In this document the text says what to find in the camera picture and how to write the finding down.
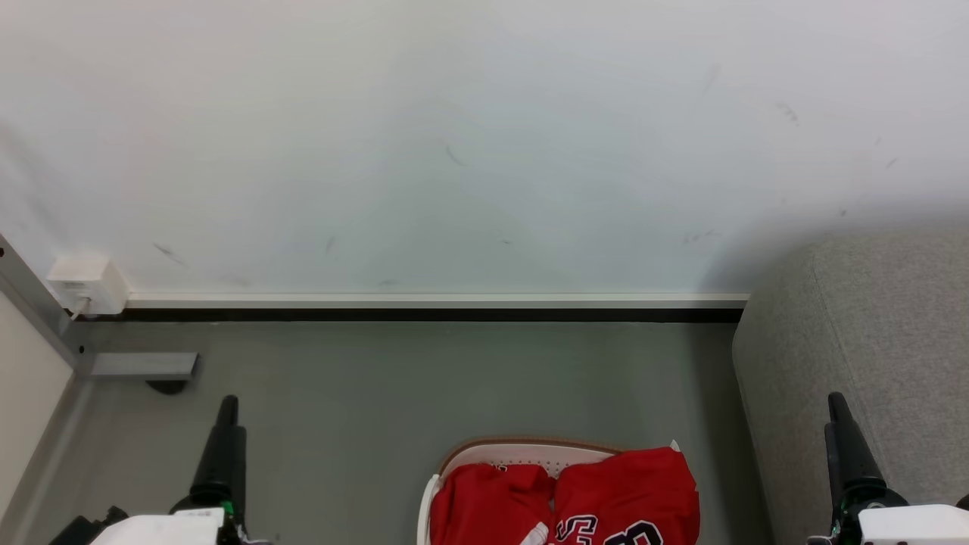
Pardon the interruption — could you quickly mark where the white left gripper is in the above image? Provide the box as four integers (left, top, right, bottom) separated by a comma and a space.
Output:
89, 394, 252, 545

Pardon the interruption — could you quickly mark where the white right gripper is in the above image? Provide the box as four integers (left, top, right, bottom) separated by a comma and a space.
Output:
806, 391, 969, 545

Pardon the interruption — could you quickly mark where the red jersey number 23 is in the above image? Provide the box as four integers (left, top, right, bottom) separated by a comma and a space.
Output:
551, 446, 702, 545

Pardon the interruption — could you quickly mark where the grey fabric sofa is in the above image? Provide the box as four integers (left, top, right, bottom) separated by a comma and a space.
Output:
732, 231, 969, 545

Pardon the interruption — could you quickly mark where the white perforated laundry basket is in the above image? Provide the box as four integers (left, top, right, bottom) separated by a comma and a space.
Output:
416, 437, 682, 545

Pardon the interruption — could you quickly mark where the grey metal frame foot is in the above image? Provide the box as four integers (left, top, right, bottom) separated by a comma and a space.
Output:
89, 352, 200, 382

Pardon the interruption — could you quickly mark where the white wall socket box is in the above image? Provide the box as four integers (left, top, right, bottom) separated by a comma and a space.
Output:
46, 255, 129, 316

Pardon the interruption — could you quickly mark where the grey metal frame post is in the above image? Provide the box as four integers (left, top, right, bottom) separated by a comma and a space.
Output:
0, 233, 95, 375

